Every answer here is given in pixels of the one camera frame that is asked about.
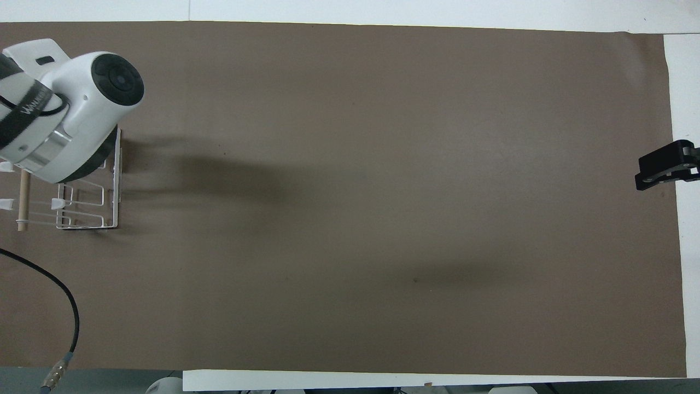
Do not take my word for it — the black cable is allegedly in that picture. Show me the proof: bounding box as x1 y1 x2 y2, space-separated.
0 247 81 394

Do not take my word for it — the white wire cup holder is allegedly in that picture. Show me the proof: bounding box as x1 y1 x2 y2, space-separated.
0 126 123 232

